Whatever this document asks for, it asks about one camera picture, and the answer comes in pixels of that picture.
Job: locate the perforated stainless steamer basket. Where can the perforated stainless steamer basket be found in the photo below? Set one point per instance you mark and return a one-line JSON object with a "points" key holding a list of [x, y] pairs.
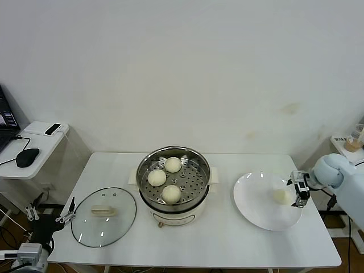
{"points": [[193, 179]]}

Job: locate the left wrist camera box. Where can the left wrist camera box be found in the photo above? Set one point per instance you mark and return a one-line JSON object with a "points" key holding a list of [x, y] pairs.
{"points": [[29, 251]]}

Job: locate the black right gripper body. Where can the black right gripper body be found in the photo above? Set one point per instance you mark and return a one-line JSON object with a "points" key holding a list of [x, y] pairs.
{"points": [[302, 193]]}

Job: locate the flat white box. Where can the flat white box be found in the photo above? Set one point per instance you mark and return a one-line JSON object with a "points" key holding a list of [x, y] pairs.
{"points": [[34, 129]]}

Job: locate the white steamed baozi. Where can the white steamed baozi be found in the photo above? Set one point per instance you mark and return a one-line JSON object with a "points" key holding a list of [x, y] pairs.
{"points": [[171, 193], [173, 165], [157, 178], [281, 195]]}

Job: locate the black laptop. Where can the black laptop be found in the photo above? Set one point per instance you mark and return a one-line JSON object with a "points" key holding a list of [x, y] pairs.
{"points": [[7, 113]]}

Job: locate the small black white device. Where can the small black white device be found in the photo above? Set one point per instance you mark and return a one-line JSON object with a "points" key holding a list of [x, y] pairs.
{"points": [[53, 128]]}

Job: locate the black computer mouse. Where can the black computer mouse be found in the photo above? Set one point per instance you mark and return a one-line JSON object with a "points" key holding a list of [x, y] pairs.
{"points": [[27, 157]]}

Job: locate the white round plate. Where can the white round plate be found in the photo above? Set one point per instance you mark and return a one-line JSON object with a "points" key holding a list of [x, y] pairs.
{"points": [[256, 204]]}

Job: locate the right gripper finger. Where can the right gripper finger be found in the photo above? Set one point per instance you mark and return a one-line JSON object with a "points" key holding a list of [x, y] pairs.
{"points": [[290, 181], [300, 202]]}

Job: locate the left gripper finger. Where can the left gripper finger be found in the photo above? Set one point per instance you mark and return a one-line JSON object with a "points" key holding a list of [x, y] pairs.
{"points": [[66, 217], [31, 213]]}

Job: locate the clear plastic drink cup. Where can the clear plastic drink cup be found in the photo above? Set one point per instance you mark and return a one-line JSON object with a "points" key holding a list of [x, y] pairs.
{"points": [[352, 145]]}

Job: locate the white wall socket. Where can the white wall socket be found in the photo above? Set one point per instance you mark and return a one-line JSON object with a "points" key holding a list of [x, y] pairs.
{"points": [[47, 187]]}

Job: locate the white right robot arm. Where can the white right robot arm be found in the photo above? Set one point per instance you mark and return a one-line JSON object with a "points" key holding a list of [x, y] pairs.
{"points": [[330, 170]]}

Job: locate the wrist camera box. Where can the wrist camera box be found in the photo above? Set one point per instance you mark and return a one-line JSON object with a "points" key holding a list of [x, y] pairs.
{"points": [[29, 251], [298, 175]]}

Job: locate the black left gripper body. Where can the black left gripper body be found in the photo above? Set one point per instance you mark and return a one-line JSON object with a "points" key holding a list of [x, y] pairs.
{"points": [[42, 224]]}

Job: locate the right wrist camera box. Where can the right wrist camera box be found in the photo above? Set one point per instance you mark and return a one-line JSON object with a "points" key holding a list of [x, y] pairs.
{"points": [[298, 175]]}

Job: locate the white side desk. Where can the white side desk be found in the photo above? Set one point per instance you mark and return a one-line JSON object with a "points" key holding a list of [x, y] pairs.
{"points": [[42, 142]]}

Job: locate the cream electric cooking pot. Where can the cream electric cooking pot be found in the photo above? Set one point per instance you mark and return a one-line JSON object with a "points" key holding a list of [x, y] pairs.
{"points": [[170, 219]]}

